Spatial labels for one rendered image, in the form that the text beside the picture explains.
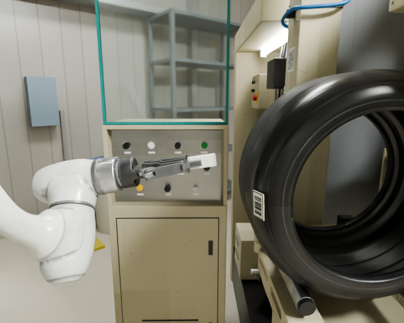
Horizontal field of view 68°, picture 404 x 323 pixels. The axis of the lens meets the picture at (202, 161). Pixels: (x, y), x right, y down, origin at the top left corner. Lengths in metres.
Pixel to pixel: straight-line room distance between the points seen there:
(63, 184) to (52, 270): 0.19
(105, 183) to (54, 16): 2.99
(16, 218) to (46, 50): 2.98
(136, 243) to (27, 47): 2.50
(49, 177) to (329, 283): 0.70
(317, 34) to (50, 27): 2.92
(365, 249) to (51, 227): 0.87
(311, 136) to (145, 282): 1.16
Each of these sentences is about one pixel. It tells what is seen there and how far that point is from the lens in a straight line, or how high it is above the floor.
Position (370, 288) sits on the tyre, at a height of 0.95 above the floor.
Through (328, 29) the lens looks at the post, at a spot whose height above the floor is 1.59.
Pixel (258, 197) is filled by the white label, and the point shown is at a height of 1.17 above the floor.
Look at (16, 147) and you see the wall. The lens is 3.48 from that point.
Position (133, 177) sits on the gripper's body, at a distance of 0.73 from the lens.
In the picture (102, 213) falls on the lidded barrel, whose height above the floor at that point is 0.23.
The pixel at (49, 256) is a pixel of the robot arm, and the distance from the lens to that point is 0.70.
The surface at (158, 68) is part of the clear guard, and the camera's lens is 1.35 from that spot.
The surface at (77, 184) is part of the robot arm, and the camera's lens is 0.75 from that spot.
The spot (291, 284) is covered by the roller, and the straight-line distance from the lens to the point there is 0.87.
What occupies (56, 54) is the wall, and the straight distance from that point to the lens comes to 3.56.
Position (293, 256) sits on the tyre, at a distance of 0.74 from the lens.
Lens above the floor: 1.39
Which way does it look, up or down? 12 degrees down
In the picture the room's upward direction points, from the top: straight up
